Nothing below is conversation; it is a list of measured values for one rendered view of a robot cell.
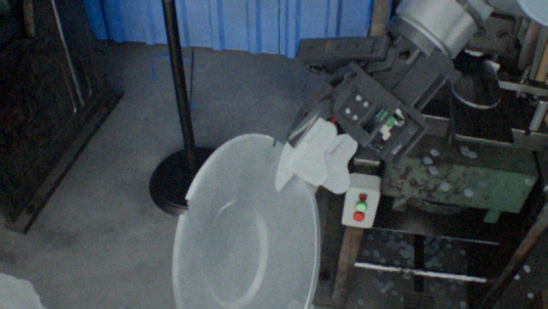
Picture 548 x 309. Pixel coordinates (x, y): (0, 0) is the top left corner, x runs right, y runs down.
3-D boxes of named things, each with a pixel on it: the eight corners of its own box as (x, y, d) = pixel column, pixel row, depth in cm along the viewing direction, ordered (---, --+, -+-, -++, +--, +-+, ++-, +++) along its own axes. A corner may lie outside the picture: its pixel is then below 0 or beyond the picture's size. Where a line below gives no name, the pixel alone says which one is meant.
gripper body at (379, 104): (356, 152, 41) (444, 45, 38) (303, 99, 46) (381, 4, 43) (392, 172, 47) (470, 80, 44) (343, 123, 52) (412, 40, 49)
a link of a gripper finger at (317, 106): (284, 144, 45) (344, 73, 43) (276, 134, 46) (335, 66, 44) (310, 157, 49) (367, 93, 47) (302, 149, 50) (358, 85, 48)
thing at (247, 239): (256, 427, 45) (251, 428, 45) (159, 292, 68) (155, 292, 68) (363, 182, 42) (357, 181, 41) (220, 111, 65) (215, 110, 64)
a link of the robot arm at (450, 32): (406, -29, 43) (436, 12, 49) (378, 6, 44) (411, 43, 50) (463, 2, 38) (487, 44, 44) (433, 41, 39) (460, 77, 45)
